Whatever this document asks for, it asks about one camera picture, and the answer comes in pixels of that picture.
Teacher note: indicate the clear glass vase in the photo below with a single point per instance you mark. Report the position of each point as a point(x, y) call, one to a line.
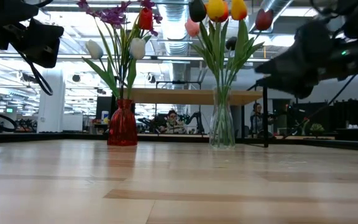
point(222, 124)

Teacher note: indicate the silver ceiling duct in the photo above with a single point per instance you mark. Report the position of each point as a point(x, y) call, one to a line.
point(174, 28)

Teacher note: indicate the wooden shelf black metal legs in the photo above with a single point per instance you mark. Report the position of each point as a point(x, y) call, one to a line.
point(182, 96)

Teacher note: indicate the purple artificial flower bunch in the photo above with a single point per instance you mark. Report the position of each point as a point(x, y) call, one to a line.
point(113, 17)

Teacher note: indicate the white artificial tulip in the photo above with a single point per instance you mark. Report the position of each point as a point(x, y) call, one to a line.
point(137, 48)
point(93, 49)

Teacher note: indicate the white building pillar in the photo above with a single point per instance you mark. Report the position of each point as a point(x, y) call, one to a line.
point(51, 102)

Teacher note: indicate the distant artificial flowers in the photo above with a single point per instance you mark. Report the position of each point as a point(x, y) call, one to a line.
point(304, 123)

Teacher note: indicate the dark red artificial tulip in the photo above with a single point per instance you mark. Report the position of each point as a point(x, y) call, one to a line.
point(264, 18)

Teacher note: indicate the person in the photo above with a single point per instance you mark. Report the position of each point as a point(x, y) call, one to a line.
point(256, 118)
point(172, 121)

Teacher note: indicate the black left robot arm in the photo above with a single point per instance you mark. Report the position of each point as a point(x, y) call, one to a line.
point(2, 21)

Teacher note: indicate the small potted plant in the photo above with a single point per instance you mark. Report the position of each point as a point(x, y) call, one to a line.
point(316, 127)

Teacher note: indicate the red ribbed glass vase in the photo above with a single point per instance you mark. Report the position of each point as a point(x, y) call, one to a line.
point(123, 124)

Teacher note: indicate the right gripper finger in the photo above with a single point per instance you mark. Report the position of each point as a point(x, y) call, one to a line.
point(291, 87)
point(303, 46)

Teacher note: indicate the bright red artificial tulip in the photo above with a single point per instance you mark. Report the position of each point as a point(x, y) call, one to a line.
point(145, 18)

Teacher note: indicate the black computer monitor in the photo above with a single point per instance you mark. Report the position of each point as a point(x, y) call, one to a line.
point(102, 107)

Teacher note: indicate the black office cabinets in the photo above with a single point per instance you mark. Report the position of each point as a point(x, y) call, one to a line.
point(353, 113)

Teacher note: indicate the white blue bottle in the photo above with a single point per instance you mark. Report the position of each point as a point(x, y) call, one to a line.
point(105, 117)

